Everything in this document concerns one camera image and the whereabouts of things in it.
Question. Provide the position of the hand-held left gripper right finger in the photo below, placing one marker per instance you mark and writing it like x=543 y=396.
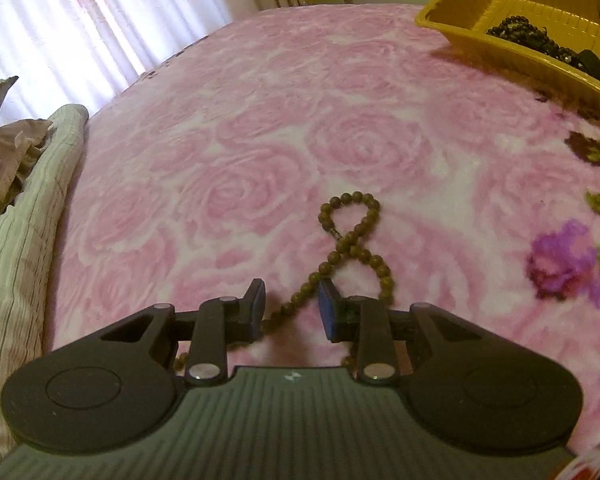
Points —
x=328 y=311

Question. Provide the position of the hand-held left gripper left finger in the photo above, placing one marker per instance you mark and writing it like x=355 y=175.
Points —
x=255 y=306

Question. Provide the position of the yellow plastic tray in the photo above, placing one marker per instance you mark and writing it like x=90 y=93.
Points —
x=460 y=15

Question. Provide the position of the pink floral blanket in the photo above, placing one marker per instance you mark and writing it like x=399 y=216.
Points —
x=280 y=135

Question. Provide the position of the green striped quilt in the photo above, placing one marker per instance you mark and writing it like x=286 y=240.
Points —
x=20 y=240

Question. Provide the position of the brown pillow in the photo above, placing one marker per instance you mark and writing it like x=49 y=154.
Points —
x=5 y=155

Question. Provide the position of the white sheer curtain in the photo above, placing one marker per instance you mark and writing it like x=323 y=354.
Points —
x=105 y=20

